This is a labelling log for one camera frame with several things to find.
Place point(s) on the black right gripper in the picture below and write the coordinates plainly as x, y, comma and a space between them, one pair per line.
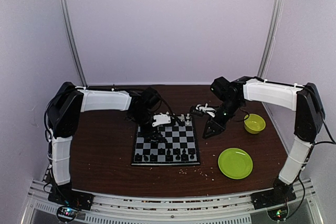
217, 126

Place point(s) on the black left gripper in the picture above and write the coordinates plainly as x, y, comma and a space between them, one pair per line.
147, 132

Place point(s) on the black bishop piece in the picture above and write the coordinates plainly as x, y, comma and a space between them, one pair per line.
152, 158
178, 154

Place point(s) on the black king piece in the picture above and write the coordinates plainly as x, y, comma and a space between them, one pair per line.
168, 156

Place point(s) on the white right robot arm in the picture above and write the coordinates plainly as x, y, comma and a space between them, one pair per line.
302, 101

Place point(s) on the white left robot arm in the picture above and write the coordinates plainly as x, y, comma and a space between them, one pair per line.
63, 117

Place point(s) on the pile of black chess pieces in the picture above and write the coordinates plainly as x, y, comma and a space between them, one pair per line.
157, 138

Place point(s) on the black and white chessboard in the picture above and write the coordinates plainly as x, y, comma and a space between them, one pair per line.
179, 147

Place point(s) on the green plate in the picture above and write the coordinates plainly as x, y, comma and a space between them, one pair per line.
235, 163

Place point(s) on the green bowl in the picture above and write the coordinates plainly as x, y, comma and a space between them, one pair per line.
254, 123

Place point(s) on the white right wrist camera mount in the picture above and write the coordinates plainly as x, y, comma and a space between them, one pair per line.
202, 110

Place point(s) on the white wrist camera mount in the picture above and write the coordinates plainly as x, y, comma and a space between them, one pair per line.
202, 110
161, 119

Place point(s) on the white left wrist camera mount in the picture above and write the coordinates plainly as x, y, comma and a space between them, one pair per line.
161, 119

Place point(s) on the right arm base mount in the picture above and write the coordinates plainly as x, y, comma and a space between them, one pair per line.
276, 198

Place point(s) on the right aluminium frame post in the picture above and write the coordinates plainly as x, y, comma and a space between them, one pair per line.
270, 39

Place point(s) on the aluminium frame post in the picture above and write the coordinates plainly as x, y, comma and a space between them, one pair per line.
270, 39
72, 42

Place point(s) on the front aluminium rail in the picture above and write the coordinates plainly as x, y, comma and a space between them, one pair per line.
230, 208

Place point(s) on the left aluminium frame post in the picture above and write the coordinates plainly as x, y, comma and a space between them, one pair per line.
72, 42

